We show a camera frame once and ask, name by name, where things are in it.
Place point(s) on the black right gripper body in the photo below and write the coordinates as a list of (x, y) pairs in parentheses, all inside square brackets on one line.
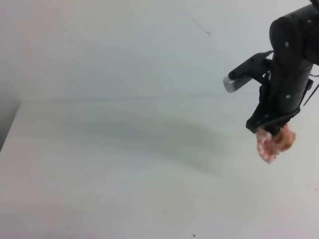
[(280, 96)]

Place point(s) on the pink white checked rag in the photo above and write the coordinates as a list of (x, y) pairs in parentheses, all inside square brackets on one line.
[(269, 146)]

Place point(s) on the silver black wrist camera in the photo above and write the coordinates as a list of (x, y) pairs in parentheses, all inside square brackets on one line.
[(253, 68)]

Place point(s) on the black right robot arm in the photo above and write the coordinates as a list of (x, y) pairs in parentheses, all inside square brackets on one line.
[(295, 42)]

